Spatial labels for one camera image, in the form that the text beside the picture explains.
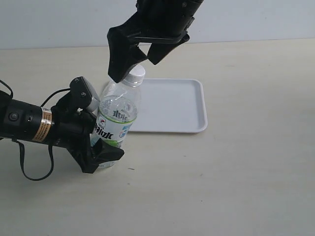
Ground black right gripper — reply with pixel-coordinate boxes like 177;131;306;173
107;0;203;83

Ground white rectangular plastic tray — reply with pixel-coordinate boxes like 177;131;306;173
128;79;207;133

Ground white bottle cap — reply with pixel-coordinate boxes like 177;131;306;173
126;64;146;84

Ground clear plastic water bottle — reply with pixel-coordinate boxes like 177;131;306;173
90;76;142;169

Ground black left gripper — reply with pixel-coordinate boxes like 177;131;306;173
51;94;125;174

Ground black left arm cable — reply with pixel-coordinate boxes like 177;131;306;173
0;80;72;181

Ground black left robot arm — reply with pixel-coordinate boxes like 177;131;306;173
0;92;124;174

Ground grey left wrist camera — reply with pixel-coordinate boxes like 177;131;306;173
69;76;100;112

